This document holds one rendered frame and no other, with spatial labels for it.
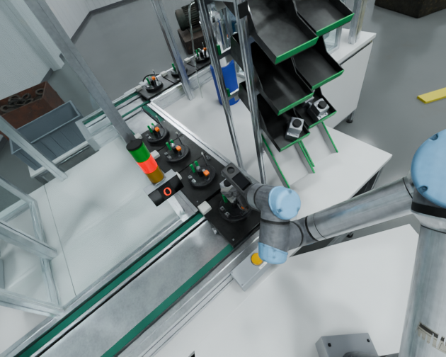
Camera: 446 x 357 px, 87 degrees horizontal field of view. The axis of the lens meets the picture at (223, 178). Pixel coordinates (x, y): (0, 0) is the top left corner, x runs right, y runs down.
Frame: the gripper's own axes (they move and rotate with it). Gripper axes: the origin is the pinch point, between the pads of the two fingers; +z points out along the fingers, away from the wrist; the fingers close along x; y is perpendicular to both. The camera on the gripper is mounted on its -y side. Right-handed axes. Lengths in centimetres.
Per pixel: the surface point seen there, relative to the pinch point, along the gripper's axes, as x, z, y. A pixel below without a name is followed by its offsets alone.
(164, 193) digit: -20.0, 2.8, -10.9
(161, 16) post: 43, 69, -86
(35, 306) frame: -75, 13, -4
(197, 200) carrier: -9.8, 22.0, 4.4
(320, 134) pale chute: 48.1, 0.5, 8.7
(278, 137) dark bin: 23.9, -7.3, -4.2
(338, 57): 143, 57, -6
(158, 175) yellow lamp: -18.1, -1.5, -17.5
